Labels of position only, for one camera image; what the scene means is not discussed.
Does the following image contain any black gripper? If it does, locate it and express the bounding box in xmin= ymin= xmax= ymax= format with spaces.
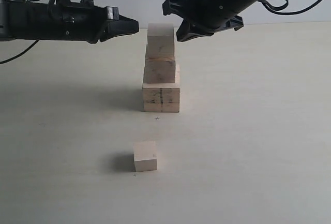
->
xmin=162 ymin=0 xmax=244 ymax=42

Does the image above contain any second largest wooden cube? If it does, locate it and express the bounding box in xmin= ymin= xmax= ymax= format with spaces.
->
xmin=143 ymin=44 xmax=176 ymax=84

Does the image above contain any smallest wooden cube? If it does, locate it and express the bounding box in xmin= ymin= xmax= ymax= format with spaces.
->
xmin=133 ymin=141 xmax=157 ymax=172

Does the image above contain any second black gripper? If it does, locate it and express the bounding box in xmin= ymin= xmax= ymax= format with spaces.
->
xmin=51 ymin=0 xmax=139 ymax=44

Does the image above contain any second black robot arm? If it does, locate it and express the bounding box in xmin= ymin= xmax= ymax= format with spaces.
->
xmin=6 ymin=0 xmax=139 ymax=44

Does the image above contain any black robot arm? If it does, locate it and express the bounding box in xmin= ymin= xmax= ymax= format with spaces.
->
xmin=162 ymin=0 xmax=322 ymax=42

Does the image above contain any medium striped wooden cube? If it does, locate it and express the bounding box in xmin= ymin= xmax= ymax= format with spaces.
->
xmin=147 ymin=23 xmax=175 ymax=57

